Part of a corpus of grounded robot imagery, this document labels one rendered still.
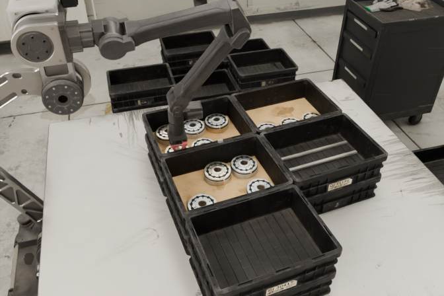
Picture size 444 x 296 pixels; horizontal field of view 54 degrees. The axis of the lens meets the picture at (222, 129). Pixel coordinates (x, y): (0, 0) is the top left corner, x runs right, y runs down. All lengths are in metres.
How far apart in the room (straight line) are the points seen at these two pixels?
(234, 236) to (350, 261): 0.43
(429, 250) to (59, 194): 1.42
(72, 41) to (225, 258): 0.79
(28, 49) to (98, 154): 0.87
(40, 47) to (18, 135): 2.29
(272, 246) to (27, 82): 1.04
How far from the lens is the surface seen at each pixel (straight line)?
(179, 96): 1.51
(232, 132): 1.88
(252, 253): 1.44
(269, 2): 4.90
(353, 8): 3.13
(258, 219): 1.53
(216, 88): 3.02
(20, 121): 3.67
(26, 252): 2.37
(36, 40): 1.28
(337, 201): 1.75
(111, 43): 1.27
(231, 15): 1.30
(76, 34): 1.27
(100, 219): 1.76
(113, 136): 2.13
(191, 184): 1.65
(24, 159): 3.29
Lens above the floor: 1.98
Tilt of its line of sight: 38 degrees down
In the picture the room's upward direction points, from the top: straight up
